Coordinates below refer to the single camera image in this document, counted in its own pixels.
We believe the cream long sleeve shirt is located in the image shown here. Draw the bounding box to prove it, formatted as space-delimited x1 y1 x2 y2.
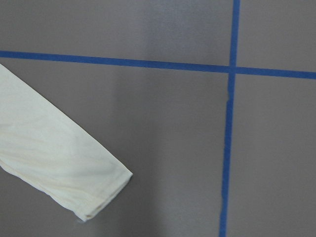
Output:
0 66 132 221

